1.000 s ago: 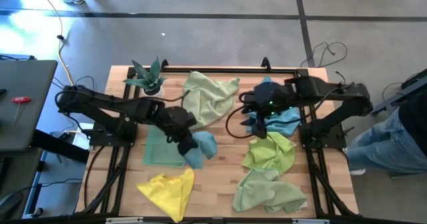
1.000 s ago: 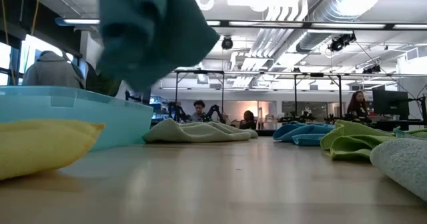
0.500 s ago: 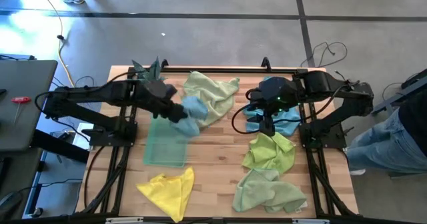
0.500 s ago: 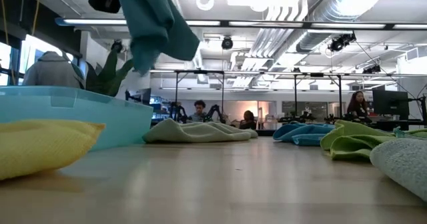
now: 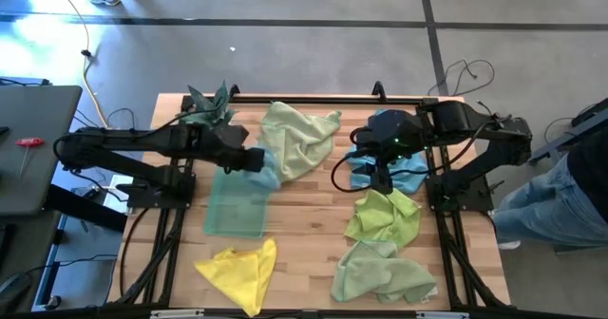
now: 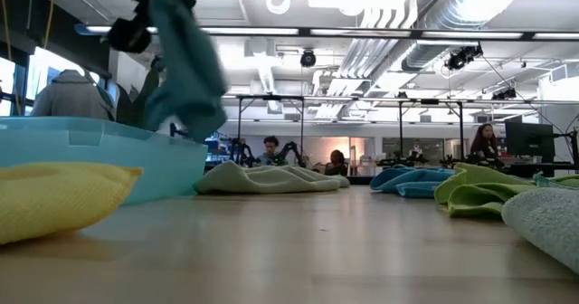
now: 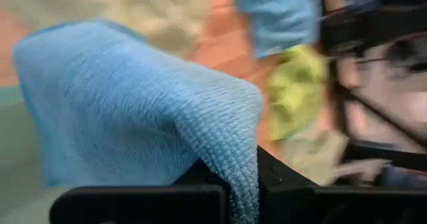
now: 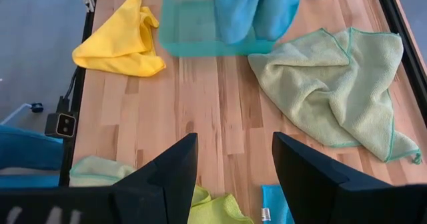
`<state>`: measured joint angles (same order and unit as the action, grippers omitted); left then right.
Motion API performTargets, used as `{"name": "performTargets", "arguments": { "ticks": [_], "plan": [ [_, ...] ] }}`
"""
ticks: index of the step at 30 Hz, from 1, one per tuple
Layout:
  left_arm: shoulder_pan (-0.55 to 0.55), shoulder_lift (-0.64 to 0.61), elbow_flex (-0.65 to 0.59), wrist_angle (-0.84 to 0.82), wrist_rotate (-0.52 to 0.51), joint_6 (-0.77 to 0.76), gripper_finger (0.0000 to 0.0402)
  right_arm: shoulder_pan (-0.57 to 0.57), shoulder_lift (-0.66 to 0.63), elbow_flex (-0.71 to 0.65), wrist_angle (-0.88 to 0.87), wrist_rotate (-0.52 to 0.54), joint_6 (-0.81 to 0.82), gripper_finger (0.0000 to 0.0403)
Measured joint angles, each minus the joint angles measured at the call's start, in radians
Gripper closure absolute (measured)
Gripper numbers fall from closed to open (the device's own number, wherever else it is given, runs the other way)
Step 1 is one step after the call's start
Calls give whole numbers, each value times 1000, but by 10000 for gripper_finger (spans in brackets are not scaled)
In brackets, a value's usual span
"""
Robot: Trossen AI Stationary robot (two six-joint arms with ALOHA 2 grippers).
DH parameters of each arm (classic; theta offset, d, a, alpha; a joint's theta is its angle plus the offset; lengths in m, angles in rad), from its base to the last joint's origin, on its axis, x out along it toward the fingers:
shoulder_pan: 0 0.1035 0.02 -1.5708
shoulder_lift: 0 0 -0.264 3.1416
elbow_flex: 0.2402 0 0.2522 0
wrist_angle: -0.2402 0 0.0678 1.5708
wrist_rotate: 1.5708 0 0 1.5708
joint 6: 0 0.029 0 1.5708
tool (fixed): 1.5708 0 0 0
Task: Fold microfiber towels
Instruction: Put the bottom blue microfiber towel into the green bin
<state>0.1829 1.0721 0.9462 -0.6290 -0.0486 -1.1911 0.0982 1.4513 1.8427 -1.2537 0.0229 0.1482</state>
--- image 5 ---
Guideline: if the yellow microfiber towel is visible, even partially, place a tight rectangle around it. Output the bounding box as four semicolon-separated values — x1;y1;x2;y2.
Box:
193;236;278;318

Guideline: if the red-handled tool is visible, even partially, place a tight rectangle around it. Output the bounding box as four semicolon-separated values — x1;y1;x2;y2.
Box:
14;137;47;178

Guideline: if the black table brace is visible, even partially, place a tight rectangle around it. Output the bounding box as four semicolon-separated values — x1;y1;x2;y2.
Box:
45;183;128;233

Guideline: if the yellow extension cable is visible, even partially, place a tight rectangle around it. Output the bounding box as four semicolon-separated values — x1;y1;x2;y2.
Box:
47;0;110;129

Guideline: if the grey metal cart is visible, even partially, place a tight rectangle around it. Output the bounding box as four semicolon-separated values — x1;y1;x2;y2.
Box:
526;98;608;168

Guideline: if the black metal table frame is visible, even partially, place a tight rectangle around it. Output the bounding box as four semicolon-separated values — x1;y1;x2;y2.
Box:
106;81;512;318

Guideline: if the white edge bracket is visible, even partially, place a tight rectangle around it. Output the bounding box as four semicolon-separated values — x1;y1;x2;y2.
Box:
416;311;469;319
150;309;205;319

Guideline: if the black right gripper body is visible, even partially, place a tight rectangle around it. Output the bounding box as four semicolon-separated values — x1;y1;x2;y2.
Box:
353;110;427;173

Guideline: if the pale green microfiber towel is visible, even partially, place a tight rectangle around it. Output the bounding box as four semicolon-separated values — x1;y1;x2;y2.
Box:
256;101;342;183
331;239;439;305

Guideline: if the grey side table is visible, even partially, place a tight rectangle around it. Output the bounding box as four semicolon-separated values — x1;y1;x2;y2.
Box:
0;84;84;216

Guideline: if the green succulent plant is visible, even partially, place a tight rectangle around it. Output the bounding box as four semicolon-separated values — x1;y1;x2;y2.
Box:
178;80;238;129

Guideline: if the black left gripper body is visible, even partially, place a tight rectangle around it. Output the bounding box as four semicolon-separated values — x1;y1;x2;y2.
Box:
216;141;266;173

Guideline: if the lime green microfiber towel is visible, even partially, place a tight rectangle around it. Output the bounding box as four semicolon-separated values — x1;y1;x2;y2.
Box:
344;188;422;249

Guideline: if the blue microfiber towel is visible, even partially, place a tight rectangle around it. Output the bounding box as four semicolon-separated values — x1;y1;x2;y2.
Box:
244;150;282;191
345;108;429;196

